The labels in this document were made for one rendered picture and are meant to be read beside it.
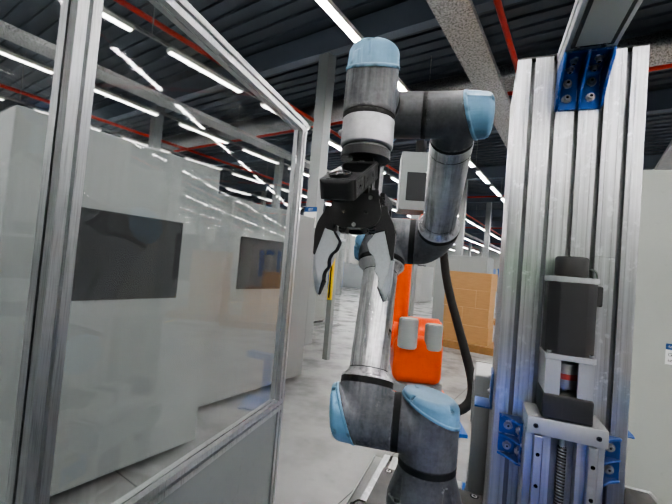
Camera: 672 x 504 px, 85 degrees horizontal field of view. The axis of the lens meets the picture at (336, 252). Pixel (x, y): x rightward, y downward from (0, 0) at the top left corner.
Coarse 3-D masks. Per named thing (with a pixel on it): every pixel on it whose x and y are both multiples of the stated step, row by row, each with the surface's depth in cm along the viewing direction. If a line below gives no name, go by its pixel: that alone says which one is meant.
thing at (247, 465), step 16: (272, 416) 132; (256, 432) 122; (272, 432) 133; (240, 448) 113; (256, 448) 123; (272, 448) 134; (224, 464) 105; (240, 464) 114; (256, 464) 123; (192, 480) 92; (208, 480) 99; (224, 480) 106; (240, 480) 114; (256, 480) 124; (176, 496) 87; (192, 496) 93; (208, 496) 99; (224, 496) 106; (240, 496) 115; (256, 496) 125
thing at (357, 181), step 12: (336, 168) 48; (348, 168) 47; (360, 168) 47; (372, 168) 48; (324, 180) 43; (336, 180) 42; (348, 180) 42; (360, 180) 44; (372, 180) 49; (324, 192) 43; (336, 192) 42; (348, 192) 42; (360, 192) 44
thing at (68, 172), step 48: (96, 0) 60; (96, 48) 61; (48, 240) 56; (48, 288) 56; (288, 288) 137; (48, 336) 57; (288, 336) 139; (48, 384) 58; (48, 432) 58; (240, 432) 111; (48, 480) 58
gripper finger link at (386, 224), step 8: (384, 208) 49; (384, 216) 49; (376, 224) 49; (384, 224) 49; (392, 224) 48; (376, 232) 49; (392, 232) 48; (392, 240) 48; (392, 248) 48; (392, 256) 48
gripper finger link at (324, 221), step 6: (324, 216) 51; (318, 222) 52; (324, 222) 51; (330, 222) 51; (318, 228) 52; (324, 228) 51; (330, 228) 51; (336, 228) 52; (318, 234) 51; (318, 240) 51
